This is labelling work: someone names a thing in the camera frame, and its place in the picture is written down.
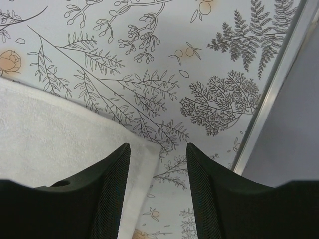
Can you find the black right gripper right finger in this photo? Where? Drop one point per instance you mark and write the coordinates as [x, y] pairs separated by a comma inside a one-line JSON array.
[[229, 206]]

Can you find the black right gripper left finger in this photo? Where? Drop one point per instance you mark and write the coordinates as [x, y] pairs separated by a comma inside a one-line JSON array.
[[87, 205]]

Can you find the white towel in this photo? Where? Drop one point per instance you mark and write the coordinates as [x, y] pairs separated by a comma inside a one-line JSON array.
[[45, 138]]

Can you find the floral patterned table mat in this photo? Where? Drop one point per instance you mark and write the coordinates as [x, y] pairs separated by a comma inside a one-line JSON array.
[[170, 71]]

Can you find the aluminium frame rail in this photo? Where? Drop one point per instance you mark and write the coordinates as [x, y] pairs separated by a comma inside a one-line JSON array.
[[305, 17]]

